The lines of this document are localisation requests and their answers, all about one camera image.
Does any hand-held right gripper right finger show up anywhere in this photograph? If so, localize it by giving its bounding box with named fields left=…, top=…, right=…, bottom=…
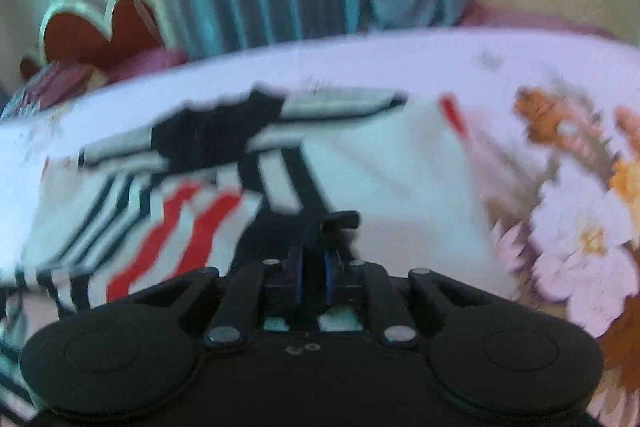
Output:
left=322, top=252, right=498, bottom=349

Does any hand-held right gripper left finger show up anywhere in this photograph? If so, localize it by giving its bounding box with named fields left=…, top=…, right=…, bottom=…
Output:
left=132, top=257, right=304, bottom=349

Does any striped knit sweater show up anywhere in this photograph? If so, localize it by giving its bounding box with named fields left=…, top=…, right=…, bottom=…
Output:
left=0, top=89, right=521, bottom=427

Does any floral bed sheet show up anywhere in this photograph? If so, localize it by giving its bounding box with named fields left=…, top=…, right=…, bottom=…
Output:
left=0, top=27, right=640, bottom=427

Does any pink pillow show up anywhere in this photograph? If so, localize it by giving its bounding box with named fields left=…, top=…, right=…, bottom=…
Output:
left=20, top=47, right=188, bottom=82

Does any red headboard with white trim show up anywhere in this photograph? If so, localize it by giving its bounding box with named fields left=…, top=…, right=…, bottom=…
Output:
left=39, top=0, right=178, bottom=68

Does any patterned dark red pillow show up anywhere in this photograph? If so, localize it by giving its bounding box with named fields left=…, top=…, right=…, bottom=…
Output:
left=2, top=61, right=108, bottom=115

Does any pink blanket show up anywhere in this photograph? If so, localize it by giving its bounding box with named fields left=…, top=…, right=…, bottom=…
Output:
left=457, top=3, right=618, bottom=42

